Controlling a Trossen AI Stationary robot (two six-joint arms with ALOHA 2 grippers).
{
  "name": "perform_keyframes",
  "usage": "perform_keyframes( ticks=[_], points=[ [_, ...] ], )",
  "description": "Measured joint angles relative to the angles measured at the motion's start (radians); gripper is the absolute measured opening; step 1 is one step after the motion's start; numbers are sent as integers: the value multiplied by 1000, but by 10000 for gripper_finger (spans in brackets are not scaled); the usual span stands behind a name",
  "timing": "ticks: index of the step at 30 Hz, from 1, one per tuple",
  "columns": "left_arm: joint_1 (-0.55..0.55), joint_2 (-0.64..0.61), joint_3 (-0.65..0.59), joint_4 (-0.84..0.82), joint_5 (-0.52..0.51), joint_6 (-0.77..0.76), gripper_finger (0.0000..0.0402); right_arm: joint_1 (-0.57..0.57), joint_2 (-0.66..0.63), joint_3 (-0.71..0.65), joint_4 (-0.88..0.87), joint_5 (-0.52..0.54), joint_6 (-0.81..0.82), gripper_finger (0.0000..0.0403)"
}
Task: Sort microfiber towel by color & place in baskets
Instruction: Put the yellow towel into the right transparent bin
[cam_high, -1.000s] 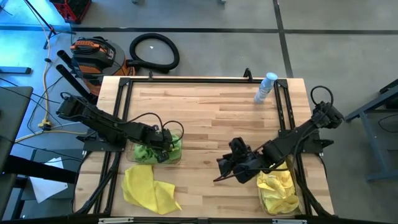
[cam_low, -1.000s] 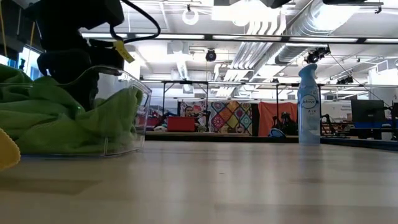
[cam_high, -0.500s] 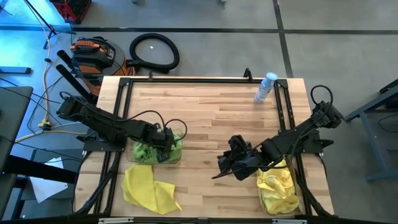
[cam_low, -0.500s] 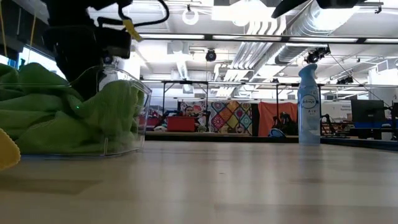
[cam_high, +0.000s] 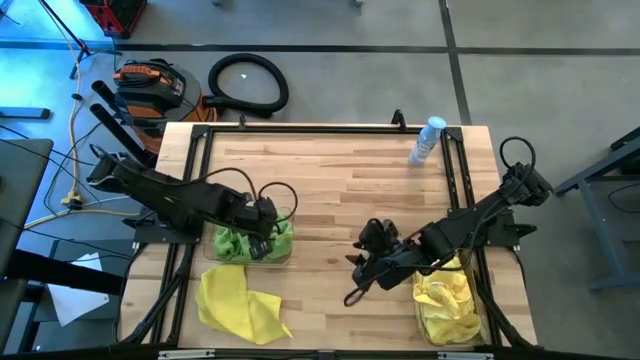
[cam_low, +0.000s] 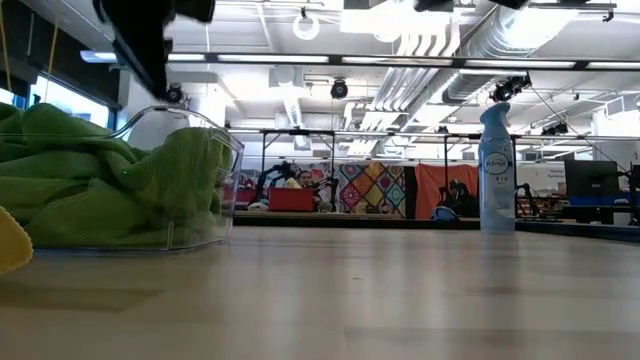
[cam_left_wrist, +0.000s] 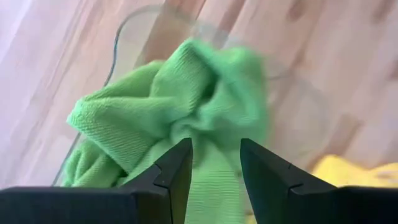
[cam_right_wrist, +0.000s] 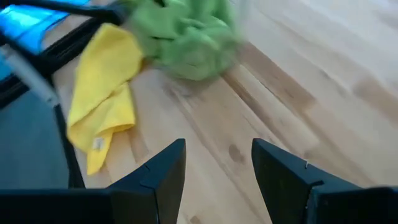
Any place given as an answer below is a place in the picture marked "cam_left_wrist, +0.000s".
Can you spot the yellow microfiber towel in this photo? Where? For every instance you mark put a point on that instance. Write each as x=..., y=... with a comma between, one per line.
x=342, y=171

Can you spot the clear plastic basket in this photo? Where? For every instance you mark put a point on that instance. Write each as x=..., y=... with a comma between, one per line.
x=140, y=40

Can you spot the green microfiber towel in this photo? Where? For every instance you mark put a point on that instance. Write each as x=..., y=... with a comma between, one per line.
x=186, y=93
x=90, y=168

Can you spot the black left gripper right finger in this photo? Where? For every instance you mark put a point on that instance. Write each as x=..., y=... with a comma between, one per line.
x=326, y=207

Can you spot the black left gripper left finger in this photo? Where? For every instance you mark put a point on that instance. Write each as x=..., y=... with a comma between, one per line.
x=93, y=207

